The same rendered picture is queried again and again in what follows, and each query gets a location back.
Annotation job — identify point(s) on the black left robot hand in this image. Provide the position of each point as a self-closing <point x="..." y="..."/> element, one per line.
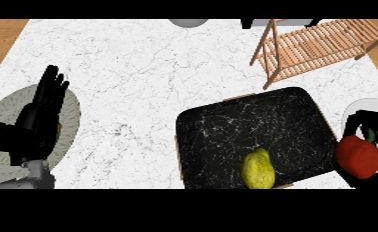
<point x="37" y="126"/>

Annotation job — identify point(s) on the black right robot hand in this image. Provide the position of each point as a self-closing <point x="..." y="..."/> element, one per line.
<point x="361" y="119"/>

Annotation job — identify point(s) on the red bell pepper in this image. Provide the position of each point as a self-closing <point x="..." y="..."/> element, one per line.
<point x="359" y="156"/>

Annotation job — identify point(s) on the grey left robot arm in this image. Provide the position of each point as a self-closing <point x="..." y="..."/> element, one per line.
<point x="37" y="174"/>

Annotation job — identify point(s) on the wooden tiered shelf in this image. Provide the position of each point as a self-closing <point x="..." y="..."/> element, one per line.
<point x="315" y="49"/>

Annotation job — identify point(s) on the black marble tray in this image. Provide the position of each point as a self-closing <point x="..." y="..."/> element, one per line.
<point x="237" y="129"/>

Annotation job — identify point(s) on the grey-green round plate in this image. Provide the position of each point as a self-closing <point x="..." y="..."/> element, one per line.
<point x="68" y="116"/>

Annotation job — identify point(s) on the yellow-green pear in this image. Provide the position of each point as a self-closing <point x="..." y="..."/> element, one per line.
<point x="257" y="171"/>

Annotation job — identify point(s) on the grey appliance with black feet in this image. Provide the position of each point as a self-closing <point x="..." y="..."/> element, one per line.
<point x="282" y="22"/>

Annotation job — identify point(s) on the grey round bowl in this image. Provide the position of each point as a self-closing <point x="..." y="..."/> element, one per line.
<point x="189" y="22"/>

